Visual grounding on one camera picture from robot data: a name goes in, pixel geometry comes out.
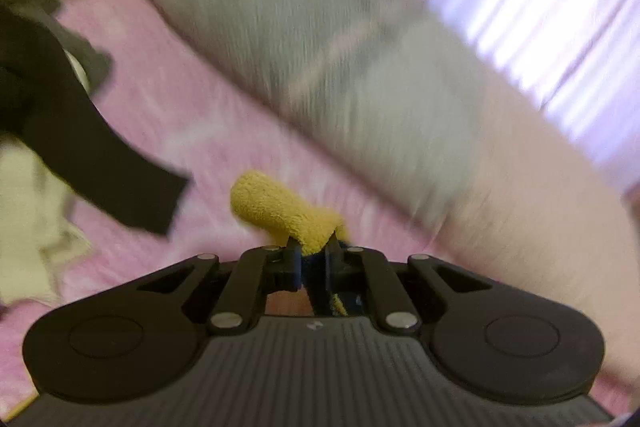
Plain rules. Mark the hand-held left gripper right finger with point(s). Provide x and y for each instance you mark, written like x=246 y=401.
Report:
x=330 y=268

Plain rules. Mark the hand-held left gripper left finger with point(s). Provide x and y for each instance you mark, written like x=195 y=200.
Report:
x=298 y=268

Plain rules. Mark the yellow fuzzy sock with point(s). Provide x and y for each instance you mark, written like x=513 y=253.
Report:
x=272 y=204

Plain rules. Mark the beige grey quilt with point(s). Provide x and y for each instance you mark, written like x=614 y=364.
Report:
x=340 y=57

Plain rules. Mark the pink rose blanket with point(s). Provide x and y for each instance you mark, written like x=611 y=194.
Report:
x=165 y=97

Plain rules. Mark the black garment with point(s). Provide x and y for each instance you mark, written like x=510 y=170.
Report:
x=75 y=132

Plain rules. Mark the cream garment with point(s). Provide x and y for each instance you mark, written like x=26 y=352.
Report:
x=30 y=227

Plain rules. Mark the white pink curtain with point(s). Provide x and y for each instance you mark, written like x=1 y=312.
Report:
x=545 y=7

